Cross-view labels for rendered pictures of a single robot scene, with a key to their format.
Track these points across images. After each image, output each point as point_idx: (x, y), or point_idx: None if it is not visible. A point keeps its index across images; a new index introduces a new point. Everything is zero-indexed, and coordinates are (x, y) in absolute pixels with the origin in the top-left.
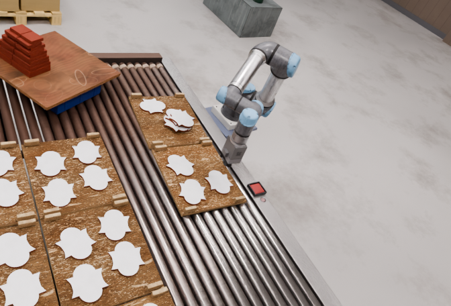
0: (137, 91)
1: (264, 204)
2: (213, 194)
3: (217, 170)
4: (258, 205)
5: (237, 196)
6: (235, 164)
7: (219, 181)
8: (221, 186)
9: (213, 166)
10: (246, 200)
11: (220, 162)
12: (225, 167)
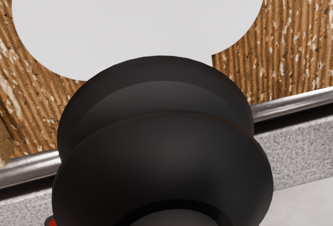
0: None
1: (30, 224)
2: None
3: (262, 28)
4: (19, 202)
5: (28, 114)
6: (297, 147)
7: (141, 13)
8: (83, 16)
9: None
10: (38, 155)
11: (329, 66)
12: (282, 93)
